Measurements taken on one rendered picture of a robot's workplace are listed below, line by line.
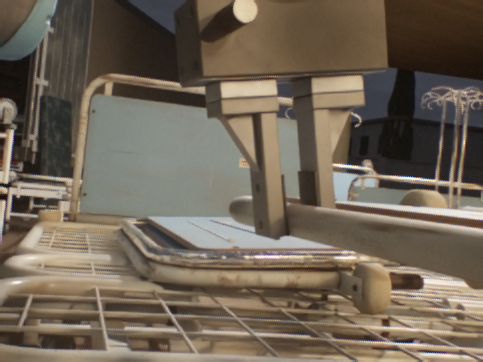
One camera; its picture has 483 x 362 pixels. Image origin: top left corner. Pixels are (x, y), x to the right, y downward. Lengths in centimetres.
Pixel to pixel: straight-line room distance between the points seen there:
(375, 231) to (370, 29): 16
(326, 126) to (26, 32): 53
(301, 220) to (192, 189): 152
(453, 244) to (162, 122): 166
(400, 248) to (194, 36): 18
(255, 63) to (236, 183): 155
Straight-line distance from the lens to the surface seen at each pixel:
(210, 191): 193
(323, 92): 43
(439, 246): 30
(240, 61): 40
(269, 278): 86
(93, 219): 190
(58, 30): 1039
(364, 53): 44
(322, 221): 38
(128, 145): 190
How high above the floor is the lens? 63
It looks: 2 degrees up
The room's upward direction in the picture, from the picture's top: 6 degrees clockwise
